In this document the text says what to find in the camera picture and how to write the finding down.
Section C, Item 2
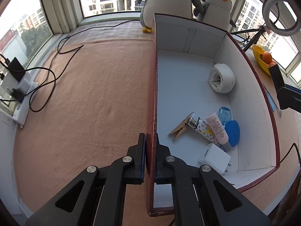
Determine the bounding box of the white usb charger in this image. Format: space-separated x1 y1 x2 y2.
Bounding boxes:
198 143 231 174

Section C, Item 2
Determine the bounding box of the white plug-in repellent device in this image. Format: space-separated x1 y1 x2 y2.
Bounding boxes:
208 63 236 94

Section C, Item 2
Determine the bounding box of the blue liquid bottle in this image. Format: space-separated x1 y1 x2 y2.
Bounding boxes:
218 106 232 125

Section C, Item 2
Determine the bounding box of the pink cosmetic tube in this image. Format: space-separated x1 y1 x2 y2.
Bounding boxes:
206 113 231 153

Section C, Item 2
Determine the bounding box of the blue round lid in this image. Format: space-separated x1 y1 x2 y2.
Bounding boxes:
224 120 240 147

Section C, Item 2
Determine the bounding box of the red white cardboard box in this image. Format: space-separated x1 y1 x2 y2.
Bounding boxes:
146 14 280 216

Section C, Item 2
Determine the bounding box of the patterned white lighter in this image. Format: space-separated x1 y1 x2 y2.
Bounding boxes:
187 112 219 145

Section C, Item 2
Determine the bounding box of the wooden clothespin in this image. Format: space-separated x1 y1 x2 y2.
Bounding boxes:
168 112 194 141

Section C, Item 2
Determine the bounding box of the orange fruit front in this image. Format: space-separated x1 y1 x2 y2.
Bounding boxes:
268 61 277 67

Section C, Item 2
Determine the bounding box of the yellow leaf-shaped tray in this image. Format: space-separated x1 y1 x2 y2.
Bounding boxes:
252 45 270 76

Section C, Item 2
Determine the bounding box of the blue phone stand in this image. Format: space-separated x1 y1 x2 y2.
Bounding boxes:
265 90 277 111

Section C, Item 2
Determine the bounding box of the black tripod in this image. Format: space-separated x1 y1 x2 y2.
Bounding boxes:
231 25 270 52

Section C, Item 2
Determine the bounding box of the right plush penguin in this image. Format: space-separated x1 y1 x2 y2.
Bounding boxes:
193 0 236 31

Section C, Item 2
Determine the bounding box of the plush penguin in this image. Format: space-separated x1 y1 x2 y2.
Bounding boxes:
193 0 236 31
136 0 204 33

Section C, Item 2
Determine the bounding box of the pink towel mat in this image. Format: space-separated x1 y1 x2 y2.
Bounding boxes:
13 38 298 224

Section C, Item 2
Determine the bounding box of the white power strip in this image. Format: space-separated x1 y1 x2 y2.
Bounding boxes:
13 72 38 128

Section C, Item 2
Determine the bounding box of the left plush penguin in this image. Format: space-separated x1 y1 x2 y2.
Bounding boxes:
136 0 204 33

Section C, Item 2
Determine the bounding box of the black plug on strip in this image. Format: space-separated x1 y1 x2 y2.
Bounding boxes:
10 88 24 103

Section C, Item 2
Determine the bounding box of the white charger on strip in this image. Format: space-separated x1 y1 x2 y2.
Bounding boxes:
17 78 33 94

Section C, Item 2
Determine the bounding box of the checked grey cloth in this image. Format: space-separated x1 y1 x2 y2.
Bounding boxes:
63 19 152 45

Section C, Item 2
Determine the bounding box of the black power adapter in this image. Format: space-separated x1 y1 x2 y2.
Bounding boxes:
7 57 26 82

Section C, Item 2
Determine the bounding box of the white ring light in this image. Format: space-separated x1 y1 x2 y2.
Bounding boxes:
262 0 300 37

